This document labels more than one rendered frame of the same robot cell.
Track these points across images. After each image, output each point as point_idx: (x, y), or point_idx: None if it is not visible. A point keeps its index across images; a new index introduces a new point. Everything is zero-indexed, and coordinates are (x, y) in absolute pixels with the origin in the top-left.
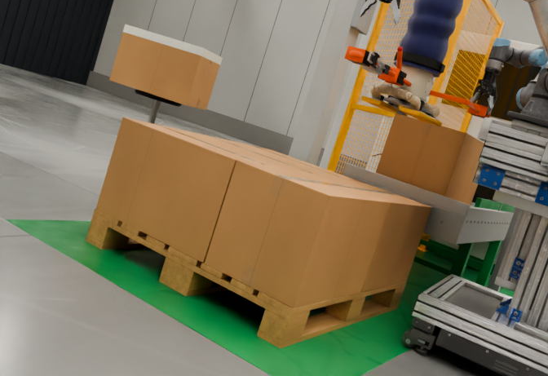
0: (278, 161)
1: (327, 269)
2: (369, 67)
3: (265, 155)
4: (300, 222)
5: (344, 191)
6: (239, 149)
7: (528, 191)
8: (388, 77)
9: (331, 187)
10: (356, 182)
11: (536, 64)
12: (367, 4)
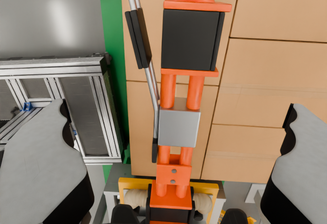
0: (261, 89)
1: None
2: (179, 99)
3: (282, 101)
4: None
5: (149, 13)
6: (305, 55)
7: (1, 146)
8: (169, 185)
9: (161, 4)
10: (196, 159)
11: None
12: (318, 143)
